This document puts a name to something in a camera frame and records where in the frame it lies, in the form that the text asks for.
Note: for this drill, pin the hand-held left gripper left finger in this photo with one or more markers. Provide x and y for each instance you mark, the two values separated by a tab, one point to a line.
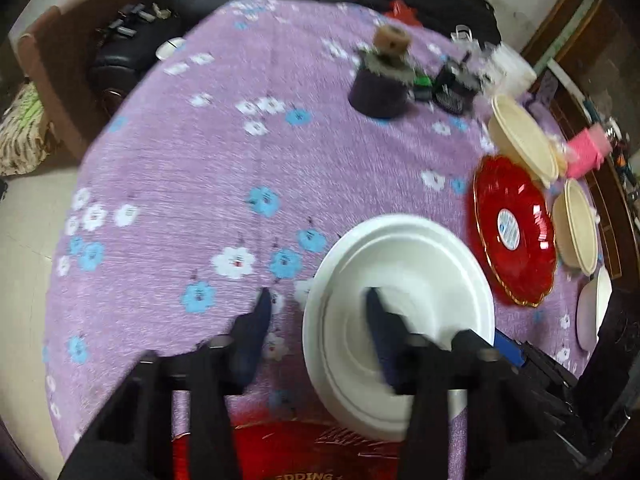
254	332

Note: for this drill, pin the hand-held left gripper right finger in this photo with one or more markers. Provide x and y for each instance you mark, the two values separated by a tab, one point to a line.
382	335

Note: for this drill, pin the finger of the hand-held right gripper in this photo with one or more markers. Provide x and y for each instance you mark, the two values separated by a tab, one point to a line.
510	347
565	422

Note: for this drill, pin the white bowl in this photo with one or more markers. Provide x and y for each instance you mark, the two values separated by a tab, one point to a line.
592	310

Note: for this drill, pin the white plate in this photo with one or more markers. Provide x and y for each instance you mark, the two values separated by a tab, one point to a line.
400	260

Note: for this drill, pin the cream plastic bowl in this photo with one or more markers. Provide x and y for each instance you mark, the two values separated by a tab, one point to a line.
577	225
520	135

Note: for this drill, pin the red glass plate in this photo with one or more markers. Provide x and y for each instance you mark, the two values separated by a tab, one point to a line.
500	190

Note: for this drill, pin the pink sleeved bottle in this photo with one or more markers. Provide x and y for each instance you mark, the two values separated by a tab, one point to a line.
587	152

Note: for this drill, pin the dark cup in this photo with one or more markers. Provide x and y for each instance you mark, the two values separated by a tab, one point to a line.
375	92

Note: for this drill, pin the small green part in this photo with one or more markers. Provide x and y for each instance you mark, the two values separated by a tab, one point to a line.
421	87

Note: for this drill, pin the black electronic device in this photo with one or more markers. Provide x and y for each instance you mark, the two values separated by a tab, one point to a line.
452	92

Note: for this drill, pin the white plastic jar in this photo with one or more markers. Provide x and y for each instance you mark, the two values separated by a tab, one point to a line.
515	70

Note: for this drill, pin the brown cork spool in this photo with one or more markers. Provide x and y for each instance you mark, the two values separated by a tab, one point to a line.
390	40

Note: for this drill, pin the small white dish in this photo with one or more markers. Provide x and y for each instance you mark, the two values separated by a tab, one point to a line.
167	49

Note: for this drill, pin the leaf printed blanket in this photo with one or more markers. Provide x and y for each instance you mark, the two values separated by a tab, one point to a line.
20	135

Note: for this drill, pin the red cloth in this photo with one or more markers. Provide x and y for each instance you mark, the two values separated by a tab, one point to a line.
400	10

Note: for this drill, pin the brown armchair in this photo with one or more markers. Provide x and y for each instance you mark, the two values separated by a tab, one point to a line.
65	60

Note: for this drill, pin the wooden door frame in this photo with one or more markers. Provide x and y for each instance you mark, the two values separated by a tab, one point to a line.
570	15

